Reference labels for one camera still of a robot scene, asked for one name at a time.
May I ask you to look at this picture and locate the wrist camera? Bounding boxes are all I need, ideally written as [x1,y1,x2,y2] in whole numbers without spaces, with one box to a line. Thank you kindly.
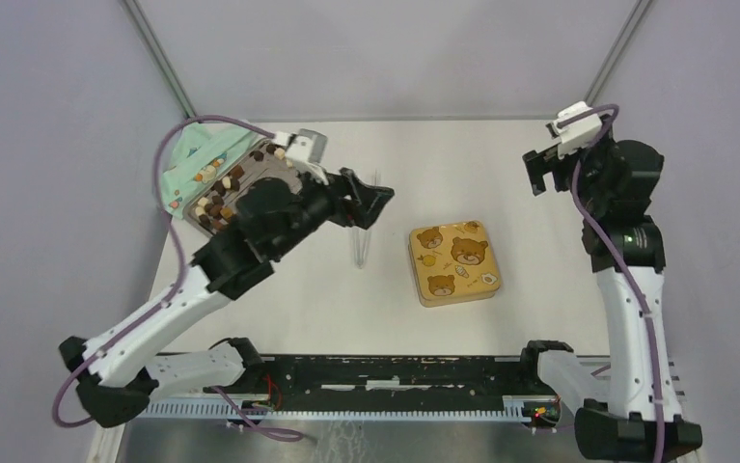
[547,101,618,159]
[272,129,329,185]

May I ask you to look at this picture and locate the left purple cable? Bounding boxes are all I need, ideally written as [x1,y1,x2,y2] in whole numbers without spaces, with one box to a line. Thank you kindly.
[51,115,310,444]

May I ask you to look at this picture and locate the steel chocolate tray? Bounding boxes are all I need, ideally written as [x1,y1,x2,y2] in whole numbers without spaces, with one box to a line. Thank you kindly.
[182,139,301,236]

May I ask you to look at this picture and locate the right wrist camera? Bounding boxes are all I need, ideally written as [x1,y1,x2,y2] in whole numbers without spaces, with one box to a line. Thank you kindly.
[547,101,618,159]

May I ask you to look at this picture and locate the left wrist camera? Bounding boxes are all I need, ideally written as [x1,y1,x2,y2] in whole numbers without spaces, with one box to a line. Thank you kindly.
[272,129,329,185]

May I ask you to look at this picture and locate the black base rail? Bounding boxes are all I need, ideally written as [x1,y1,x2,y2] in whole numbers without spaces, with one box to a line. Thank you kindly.
[223,354,555,414]

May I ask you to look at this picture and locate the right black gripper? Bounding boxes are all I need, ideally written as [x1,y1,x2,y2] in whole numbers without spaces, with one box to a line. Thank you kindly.
[525,131,615,213]

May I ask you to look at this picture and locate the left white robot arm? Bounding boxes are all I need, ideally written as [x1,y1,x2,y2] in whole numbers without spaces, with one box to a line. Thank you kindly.
[59,168,395,428]

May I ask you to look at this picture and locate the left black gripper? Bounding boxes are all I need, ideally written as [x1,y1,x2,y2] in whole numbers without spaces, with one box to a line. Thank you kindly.
[272,161,396,259]

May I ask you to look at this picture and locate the green patterned cloth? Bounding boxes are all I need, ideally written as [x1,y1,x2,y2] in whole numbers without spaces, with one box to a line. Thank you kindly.
[159,123,261,219]

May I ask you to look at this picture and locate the silver box lid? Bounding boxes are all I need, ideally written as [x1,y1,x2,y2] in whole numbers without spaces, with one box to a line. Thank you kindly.
[408,220,502,308]

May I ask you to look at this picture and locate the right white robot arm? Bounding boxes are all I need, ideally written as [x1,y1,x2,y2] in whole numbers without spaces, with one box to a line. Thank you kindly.
[517,138,703,462]

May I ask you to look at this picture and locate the steel serving tongs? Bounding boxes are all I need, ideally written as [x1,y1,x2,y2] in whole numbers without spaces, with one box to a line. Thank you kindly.
[350,169,380,271]

